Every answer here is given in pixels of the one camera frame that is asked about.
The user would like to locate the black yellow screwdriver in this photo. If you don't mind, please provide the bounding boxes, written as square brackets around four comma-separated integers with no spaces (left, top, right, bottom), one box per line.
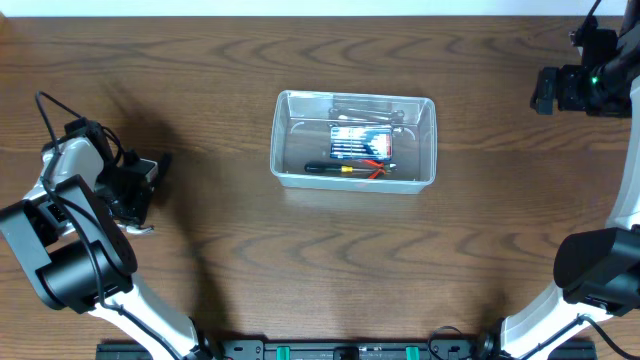
[304,162,374,174]

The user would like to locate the small silver wrench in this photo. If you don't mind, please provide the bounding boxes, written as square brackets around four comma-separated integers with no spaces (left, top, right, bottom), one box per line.
[328,107,405,123]

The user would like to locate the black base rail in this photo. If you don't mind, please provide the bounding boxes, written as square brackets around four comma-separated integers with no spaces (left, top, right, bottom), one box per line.
[95,334,598,360]

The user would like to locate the red handled pliers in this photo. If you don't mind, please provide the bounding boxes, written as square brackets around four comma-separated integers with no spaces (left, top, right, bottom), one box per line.
[362,159,396,179]

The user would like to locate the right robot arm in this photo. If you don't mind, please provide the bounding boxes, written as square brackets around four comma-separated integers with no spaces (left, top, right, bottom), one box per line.
[472,0,639,359]

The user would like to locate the clear plastic container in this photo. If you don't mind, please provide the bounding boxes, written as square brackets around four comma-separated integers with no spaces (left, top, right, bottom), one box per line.
[270,90,437,194]

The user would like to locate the small claw hammer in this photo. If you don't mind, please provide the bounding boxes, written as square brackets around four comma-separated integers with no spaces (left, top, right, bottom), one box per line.
[117,151,174,235]

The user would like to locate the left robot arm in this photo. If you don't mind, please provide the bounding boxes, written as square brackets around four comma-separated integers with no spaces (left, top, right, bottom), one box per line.
[1,117,217,359]

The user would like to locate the blue precision screwdriver set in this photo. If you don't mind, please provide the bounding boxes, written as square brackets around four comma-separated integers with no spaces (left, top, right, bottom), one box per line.
[330,125,392,161]

